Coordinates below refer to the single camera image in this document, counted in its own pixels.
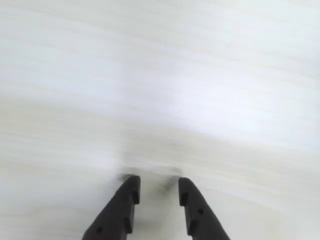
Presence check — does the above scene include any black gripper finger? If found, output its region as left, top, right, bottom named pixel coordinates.
left=81, top=175, right=141, bottom=240
left=178, top=177, right=231, bottom=240

